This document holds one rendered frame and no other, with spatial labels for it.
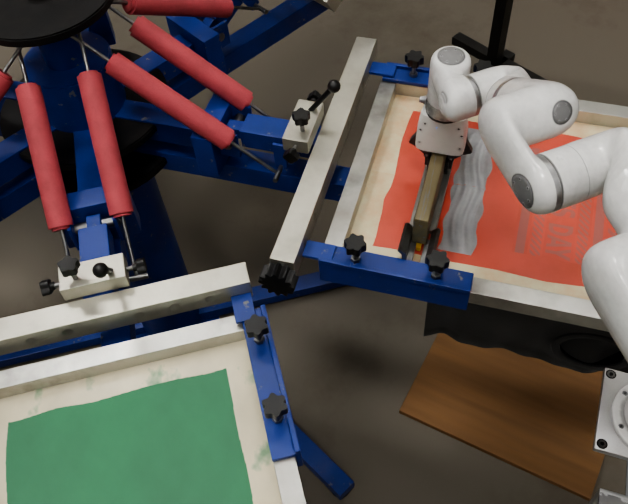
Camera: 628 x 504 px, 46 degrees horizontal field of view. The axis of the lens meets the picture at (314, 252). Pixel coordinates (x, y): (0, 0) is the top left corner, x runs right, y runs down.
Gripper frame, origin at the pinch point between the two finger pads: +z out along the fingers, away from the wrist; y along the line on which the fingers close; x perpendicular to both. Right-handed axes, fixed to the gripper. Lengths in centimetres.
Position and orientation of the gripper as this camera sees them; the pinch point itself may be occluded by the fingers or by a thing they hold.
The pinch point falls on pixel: (438, 161)
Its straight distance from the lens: 163.3
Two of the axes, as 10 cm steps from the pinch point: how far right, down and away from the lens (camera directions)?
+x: 2.8, -7.9, 5.4
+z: 0.5, 5.8, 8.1
